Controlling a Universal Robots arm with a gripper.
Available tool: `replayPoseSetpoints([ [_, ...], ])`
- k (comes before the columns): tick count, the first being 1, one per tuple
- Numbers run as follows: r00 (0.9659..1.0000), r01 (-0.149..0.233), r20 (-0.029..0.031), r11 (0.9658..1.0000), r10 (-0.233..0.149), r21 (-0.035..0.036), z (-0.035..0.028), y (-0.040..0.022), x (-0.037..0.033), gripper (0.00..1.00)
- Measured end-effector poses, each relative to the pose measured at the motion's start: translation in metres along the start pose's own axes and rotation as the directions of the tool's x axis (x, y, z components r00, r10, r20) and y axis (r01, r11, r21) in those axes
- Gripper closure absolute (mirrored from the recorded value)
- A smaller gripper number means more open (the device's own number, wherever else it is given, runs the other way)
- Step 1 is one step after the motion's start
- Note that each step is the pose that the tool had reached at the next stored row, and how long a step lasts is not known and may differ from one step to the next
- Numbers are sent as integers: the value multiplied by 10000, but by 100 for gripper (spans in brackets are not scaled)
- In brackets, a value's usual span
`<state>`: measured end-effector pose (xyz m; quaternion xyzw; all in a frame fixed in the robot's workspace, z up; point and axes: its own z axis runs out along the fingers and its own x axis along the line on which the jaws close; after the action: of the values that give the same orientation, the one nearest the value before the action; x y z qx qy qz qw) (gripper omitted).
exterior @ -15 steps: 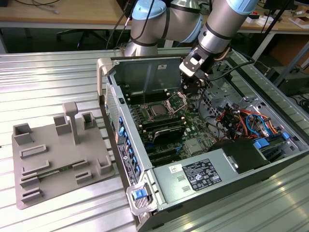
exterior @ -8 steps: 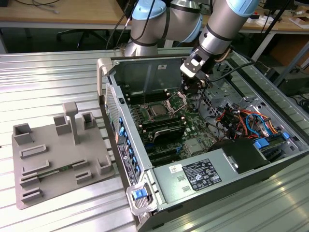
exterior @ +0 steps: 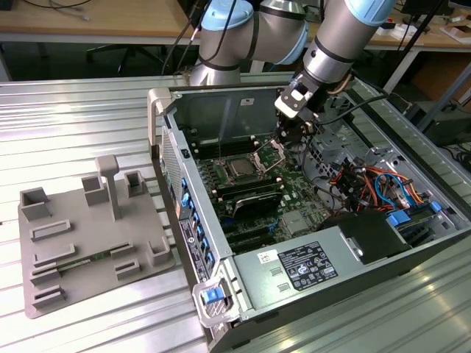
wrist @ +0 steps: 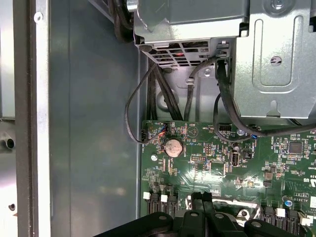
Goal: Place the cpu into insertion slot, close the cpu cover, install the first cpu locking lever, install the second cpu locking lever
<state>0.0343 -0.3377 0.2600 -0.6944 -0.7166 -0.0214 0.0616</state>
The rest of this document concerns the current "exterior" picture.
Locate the grey parts rack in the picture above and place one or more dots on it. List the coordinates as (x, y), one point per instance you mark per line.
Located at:
(92, 228)

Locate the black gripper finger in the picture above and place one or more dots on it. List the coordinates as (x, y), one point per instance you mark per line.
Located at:
(305, 134)
(285, 132)

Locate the green motherboard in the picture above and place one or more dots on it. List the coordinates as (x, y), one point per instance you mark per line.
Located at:
(301, 191)

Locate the thin metal locking lever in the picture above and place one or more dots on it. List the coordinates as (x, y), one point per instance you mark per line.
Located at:
(219, 150)

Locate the black expansion slot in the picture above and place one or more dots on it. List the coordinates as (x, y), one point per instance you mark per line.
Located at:
(250, 229)
(254, 244)

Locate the CPU socket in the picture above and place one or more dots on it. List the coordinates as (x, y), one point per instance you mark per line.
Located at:
(230, 179)

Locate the large blue carrier tab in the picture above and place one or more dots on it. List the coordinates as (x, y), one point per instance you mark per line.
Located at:
(399, 218)

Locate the silver CPU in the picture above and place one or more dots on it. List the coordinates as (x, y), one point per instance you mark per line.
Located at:
(240, 168)

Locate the small blue carrier tab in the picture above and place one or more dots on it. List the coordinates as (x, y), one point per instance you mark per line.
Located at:
(435, 206)

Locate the black plastic shroud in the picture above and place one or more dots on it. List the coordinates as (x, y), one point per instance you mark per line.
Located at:
(368, 235)

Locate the black monitor base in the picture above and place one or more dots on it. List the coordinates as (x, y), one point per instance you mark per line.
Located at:
(423, 5)

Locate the grey power supply unit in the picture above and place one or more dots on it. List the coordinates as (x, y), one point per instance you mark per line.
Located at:
(265, 290)

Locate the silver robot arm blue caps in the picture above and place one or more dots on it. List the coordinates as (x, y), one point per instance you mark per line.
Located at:
(331, 55)

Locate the black office chair base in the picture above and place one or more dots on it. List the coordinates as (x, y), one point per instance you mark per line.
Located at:
(127, 49)

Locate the black graphics card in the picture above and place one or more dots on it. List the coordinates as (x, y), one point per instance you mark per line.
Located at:
(257, 206)

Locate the silver chipset heatsink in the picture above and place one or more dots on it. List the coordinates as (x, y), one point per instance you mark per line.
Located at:
(294, 222)

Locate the blue case latch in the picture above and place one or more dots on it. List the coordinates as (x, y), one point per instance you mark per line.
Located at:
(211, 296)

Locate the green RAM stick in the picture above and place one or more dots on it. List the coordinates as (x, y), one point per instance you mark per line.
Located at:
(86, 262)

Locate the wooden desk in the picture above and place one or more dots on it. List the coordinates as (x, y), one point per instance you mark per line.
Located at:
(110, 18)

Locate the white box black top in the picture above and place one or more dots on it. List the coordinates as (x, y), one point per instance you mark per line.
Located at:
(388, 31)

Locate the small white box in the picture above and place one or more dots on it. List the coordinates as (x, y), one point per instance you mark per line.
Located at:
(401, 32)

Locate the grey open PC case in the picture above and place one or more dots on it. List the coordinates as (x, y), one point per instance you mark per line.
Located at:
(213, 228)

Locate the black equipment box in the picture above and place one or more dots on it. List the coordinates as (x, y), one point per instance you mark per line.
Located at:
(452, 128)

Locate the black RAM slot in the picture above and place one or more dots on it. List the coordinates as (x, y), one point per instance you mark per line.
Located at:
(254, 184)
(235, 148)
(257, 189)

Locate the brown cardboard piece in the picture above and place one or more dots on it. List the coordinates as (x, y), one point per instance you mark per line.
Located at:
(460, 32)

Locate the silver perforated drive cage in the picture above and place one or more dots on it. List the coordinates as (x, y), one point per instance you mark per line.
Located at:
(342, 138)

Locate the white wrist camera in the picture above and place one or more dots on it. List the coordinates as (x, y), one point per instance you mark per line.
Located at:
(292, 101)

